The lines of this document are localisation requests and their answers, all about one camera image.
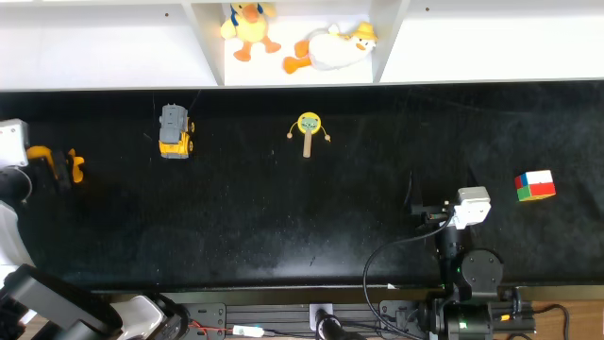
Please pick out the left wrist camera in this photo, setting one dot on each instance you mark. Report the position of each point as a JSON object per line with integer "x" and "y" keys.
{"x": 11, "y": 141}

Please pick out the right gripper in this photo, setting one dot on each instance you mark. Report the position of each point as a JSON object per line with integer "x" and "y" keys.
{"x": 431, "y": 211}

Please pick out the white shelf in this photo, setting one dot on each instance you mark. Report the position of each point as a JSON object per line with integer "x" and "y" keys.
{"x": 94, "y": 52}

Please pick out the yellow rattle drum toy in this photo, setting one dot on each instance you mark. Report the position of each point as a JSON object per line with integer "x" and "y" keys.
{"x": 309, "y": 124}

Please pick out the yellow plush duck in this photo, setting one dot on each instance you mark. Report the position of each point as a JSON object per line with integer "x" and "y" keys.
{"x": 250, "y": 30}

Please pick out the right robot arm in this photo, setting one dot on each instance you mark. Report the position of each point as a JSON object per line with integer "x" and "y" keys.
{"x": 481, "y": 271}

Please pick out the many-coloured puzzle cube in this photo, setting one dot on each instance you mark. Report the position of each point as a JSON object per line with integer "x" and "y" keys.
{"x": 535, "y": 186}

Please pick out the mounting rail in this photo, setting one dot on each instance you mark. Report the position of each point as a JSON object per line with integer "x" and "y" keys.
{"x": 283, "y": 314}

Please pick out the white plush duck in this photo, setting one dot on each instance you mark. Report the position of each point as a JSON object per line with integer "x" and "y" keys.
{"x": 335, "y": 49}

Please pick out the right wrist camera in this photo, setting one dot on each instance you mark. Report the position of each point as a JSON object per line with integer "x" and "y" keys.
{"x": 472, "y": 208}

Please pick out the yellow rubber duck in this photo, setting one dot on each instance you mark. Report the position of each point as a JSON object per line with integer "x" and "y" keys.
{"x": 78, "y": 165}

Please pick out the grey and yellow toy truck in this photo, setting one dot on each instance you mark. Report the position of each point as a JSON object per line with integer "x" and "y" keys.
{"x": 173, "y": 123}

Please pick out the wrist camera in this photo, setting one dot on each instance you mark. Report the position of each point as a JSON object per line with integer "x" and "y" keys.
{"x": 472, "y": 208}
{"x": 11, "y": 141}

